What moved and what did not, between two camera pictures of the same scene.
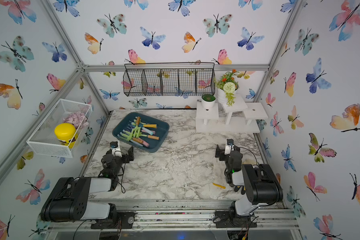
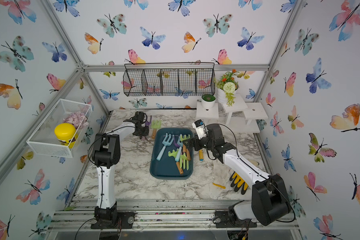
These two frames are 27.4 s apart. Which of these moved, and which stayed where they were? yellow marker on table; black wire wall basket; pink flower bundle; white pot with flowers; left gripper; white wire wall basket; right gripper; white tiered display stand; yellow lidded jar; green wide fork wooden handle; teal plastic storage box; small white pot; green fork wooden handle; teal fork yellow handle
Moved: teal plastic storage box; left gripper; right gripper; green fork wooden handle; teal fork yellow handle; green wide fork wooden handle
Stayed: white pot with flowers; pink flower bundle; yellow marker on table; small white pot; white wire wall basket; yellow lidded jar; white tiered display stand; black wire wall basket
